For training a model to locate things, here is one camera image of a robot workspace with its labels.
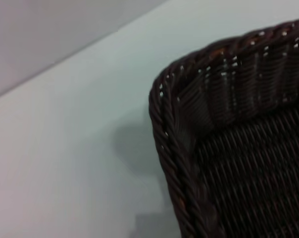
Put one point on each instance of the black woven rectangular basket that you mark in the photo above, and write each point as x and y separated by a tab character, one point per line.
243	148

